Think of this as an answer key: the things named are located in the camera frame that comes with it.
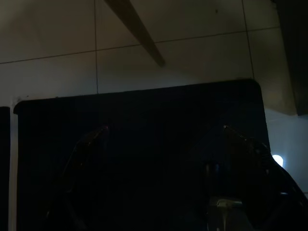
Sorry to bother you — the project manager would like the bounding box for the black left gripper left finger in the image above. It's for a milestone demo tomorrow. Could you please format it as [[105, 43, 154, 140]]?
[[45, 125, 110, 231]]

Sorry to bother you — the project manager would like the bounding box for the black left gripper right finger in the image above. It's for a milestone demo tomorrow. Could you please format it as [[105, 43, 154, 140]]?
[[203, 124, 274, 203]]

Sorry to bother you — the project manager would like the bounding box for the light wooden dining table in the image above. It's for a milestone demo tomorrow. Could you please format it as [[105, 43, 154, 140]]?
[[103, 0, 167, 68]]

